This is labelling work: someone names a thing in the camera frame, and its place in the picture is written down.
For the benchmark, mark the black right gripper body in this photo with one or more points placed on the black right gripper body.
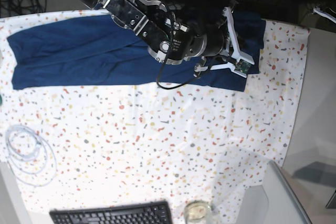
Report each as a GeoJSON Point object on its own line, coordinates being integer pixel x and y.
{"type": "Point", "coordinates": [212, 37]}

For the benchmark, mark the dark blue t-shirt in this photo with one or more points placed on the dark blue t-shirt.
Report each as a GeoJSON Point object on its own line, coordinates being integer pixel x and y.
{"type": "Point", "coordinates": [93, 50]}

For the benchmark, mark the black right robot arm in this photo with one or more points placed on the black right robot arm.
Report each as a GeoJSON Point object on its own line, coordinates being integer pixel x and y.
{"type": "Point", "coordinates": [165, 31]}

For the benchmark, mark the clear glass jar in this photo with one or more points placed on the clear glass jar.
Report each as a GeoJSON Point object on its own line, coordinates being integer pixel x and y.
{"type": "Point", "coordinates": [198, 212]}

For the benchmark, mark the terrazzo patterned table cloth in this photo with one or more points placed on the terrazzo patterned table cloth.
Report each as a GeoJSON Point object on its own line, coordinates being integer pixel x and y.
{"type": "Point", "coordinates": [93, 146]}

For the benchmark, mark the black computer keyboard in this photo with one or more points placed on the black computer keyboard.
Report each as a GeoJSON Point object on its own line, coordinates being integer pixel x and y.
{"type": "Point", "coordinates": [150, 213]}

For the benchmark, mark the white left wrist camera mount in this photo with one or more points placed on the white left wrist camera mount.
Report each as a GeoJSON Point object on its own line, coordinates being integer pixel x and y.
{"type": "Point", "coordinates": [326, 13]}

